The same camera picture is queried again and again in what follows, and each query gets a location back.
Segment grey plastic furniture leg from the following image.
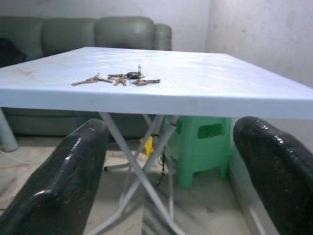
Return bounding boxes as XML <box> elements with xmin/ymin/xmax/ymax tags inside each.
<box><xmin>0</xmin><ymin>107</ymin><xmax>19</xmax><ymax>153</ymax></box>

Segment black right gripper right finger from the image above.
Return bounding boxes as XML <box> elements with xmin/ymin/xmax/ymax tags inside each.
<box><xmin>233</xmin><ymin>116</ymin><xmax>313</xmax><ymax>235</ymax></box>

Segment thin white floor cable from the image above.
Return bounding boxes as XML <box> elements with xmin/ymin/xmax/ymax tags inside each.
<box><xmin>0</xmin><ymin>149</ymin><xmax>41</xmax><ymax>170</ymax></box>

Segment keys on large ring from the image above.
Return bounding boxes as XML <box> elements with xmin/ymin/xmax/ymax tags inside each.
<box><xmin>107</xmin><ymin>73</ymin><xmax>128</xmax><ymax>87</ymax></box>

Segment small metal key bunch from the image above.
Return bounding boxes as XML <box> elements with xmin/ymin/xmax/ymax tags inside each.
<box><xmin>71</xmin><ymin>72</ymin><xmax>112</xmax><ymax>87</ymax></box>
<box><xmin>133</xmin><ymin>78</ymin><xmax>161</xmax><ymax>87</ymax></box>

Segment green plastic stool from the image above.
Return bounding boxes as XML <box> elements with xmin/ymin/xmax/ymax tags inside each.
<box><xmin>164</xmin><ymin>116</ymin><xmax>233</xmax><ymax>189</ymax></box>

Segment yellow plastic item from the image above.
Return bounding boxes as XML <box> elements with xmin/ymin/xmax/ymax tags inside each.
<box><xmin>139</xmin><ymin>136</ymin><xmax>155</xmax><ymax>157</ymax></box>

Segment white metal table leg frame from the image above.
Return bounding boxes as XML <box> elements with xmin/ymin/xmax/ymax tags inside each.
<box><xmin>92</xmin><ymin>112</ymin><xmax>187</xmax><ymax>235</ymax></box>

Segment thin black hanging cord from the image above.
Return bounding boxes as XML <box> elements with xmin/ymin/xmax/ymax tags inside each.
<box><xmin>151</xmin><ymin>123</ymin><xmax>177</xmax><ymax>187</ymax></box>

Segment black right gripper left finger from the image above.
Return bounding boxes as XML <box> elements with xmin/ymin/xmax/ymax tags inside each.
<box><xmin>0</xmin><ymin>118</ymin><xmax>110</xmax><ymax>235</ymax></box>

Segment key with black fob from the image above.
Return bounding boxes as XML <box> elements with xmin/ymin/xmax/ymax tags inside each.
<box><xmin>126</xmin><ymin>64</ymin><xmax>144</xmax><ymax>80</ymax></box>

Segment green leather sofa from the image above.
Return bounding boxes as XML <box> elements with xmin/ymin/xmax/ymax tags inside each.
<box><xmin>0</xmin><ymin>16</ymin><xmax>173</xmax><ymax>138</ymax></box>

